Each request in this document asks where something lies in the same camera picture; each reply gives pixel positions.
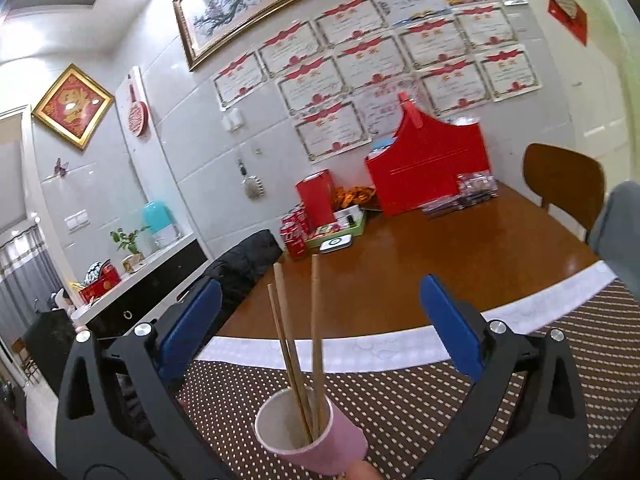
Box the grey curtain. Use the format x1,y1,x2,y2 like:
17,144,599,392
0,225,62,331

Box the person's left hand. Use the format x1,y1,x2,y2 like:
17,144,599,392
340,460,387,480

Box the black jacket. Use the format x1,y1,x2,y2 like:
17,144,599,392
202,230,287,312

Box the red tin box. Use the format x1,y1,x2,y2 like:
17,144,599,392
77,260,123,304

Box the green tray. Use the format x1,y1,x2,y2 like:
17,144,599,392
305,205,368,250

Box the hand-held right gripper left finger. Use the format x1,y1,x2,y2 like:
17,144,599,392
55,276,236,480

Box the framed tree painting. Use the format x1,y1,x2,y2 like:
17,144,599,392
172,0,366,72

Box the small potted plant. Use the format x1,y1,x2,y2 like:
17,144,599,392
110,226,151,273

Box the brown polka dot placemat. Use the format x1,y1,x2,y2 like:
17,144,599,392
175,260,640,480

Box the wall of red-trimmed certificates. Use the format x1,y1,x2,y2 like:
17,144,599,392
214,0,543,165

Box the red cylindrical tin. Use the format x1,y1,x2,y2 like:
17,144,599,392
295,169,337,233

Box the pink paper cup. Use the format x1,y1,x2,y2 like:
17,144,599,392
254,387,368,476

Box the large red gift bag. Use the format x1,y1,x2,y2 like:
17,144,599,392
364,92,493,217

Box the wooden chopstick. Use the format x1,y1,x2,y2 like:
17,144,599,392
273,262,316,445
267,284,312,447
309,254,327,441

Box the red round hanging ornament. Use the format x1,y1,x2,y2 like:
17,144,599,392
126,77,150,137

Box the grey garment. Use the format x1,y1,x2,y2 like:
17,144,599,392
587,180,640,272

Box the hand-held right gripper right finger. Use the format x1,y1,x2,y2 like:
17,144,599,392
405,275,589,480

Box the hanging grey brush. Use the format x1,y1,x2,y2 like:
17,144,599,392
237,159,264,201

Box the white flat device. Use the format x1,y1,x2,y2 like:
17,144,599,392
320,236,356,254

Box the red heart wall poster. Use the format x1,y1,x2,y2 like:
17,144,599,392
547,0,589,47

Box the black white-topped sideboard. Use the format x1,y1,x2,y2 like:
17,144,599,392
72,232,211,341

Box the clear packaged snacks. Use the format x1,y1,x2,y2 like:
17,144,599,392
422,172,501,218

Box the orange snack bags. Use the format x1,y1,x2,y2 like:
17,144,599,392
332,186,377,209

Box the small wooden chair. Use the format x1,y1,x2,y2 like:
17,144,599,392
12,337,41,386

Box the gold diamond framed picture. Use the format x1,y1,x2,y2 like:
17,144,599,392
31,63,115,151

